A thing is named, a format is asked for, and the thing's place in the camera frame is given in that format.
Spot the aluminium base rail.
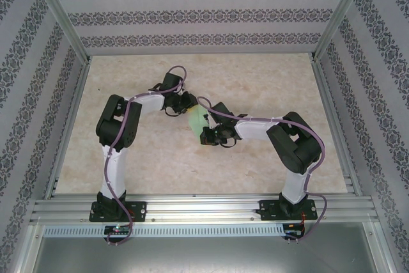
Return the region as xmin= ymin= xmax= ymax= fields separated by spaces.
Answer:
xmin=30 ymin=193 xmax=377 ymax=224

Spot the grey slotted cable duct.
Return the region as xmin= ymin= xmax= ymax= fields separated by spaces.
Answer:
xmin=43 ymin=224 xmax=285 ymax=237

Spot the light green paper sheet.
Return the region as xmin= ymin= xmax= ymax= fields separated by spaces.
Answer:
xmin=187 ymin=105 xmax=212 ymax=139

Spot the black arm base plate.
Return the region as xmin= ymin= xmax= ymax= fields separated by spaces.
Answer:
xmin=90 ymin=201 xmax=148 ymax=222
xmin=259 ymin=199 xmax=317 ymax=222

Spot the aluminium table side rail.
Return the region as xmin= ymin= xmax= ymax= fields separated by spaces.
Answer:
xmin=43 ymin=57 xmax=93 ymax=199
xmin=311 ymin=55 xmax=365 ymax=197

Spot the aluminium frame post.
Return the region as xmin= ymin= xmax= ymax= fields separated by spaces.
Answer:
xmin=311 ymin=0 xmax=374 ymax=63
xmin=27 ymin=0 xmax=92 ymax=65

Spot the aluminium frame leg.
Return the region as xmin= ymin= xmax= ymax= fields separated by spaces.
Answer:
xmin=363 ymin=221 xmax=400 ymax=273
xmin=11 ymin=223 xmax=45 ymax=273

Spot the small circuit board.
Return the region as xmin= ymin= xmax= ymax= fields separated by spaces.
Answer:
xmin=285 ymin=223 xmax=304 ymax=238
xmin=104 ymin=225 xmax=132 ymax=235

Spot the grey sheet metal shelf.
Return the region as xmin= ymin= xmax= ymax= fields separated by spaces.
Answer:
xmin=27 ymin=236 xmax=389 ymax=273

